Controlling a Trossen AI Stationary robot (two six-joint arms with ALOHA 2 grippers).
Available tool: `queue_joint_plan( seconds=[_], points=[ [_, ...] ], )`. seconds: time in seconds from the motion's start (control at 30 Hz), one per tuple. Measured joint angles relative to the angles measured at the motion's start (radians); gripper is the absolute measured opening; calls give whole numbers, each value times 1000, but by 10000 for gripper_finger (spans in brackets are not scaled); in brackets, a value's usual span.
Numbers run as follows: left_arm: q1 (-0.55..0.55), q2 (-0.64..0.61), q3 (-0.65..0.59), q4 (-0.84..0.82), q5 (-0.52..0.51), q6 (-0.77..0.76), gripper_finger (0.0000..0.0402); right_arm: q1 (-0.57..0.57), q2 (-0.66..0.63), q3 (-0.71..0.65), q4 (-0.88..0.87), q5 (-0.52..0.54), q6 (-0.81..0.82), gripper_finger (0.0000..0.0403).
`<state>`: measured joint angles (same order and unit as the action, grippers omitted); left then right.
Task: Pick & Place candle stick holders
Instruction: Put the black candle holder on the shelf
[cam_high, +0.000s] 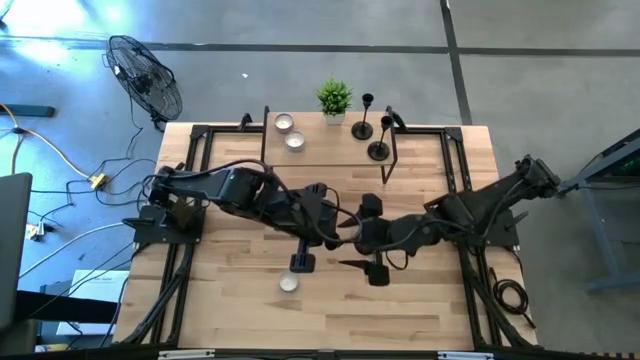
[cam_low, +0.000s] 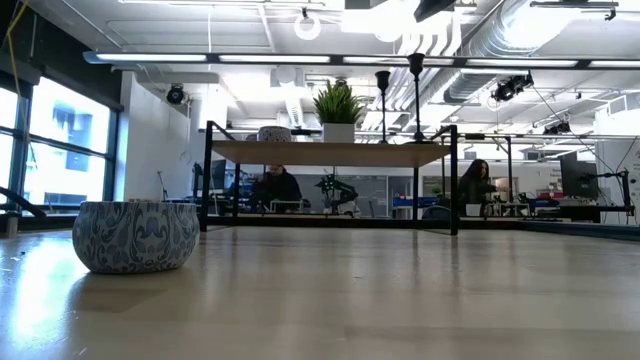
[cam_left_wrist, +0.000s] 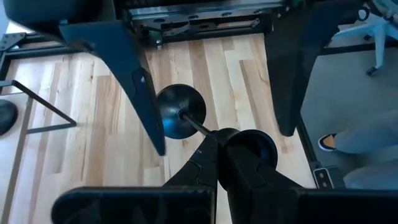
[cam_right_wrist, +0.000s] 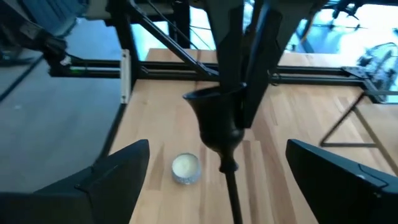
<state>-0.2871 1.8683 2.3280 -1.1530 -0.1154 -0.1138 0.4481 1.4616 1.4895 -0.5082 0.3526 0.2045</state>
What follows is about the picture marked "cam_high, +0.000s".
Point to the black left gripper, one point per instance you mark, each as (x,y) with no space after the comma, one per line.
(320,225)

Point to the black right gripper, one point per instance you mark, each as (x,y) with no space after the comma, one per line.
(380,235)

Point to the blue patterned candle tin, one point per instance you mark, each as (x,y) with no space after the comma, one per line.
(288,281)
(284,123)
(295,141)

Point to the black metal candlestick holder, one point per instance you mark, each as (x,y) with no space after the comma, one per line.
(378,151)
(362,131)

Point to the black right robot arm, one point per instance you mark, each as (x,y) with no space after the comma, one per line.
(475,205)

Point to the green plant in white pot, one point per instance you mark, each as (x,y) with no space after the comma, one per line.
(334,97)

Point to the black floor fan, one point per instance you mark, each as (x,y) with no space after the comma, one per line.
(145,82)

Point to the yellow power plug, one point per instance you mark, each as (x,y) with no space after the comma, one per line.
(98,181)

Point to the white paper sheet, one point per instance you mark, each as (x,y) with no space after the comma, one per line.
(100,287)

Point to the blue-grey metal stand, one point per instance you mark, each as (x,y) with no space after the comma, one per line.
(600,235)

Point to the black bench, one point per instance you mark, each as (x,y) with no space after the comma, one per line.
(60,306)

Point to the white power adapter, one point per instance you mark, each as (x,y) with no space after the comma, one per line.
(34,231)

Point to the grey monitor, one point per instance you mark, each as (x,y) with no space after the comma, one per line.
(12,240)

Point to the black floor bar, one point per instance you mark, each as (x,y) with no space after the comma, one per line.
(30,111)

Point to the wooden shelf with black frame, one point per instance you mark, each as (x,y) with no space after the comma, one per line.
(325,150)

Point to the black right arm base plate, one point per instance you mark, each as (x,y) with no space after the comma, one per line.
(507,232)

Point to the black aluminium rig frame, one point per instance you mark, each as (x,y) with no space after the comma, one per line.
(199,131)

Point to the white metal bracket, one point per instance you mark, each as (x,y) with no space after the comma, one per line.
(465,355)
(187,354)

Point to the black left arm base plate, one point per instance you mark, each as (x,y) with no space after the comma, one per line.
(150,230)

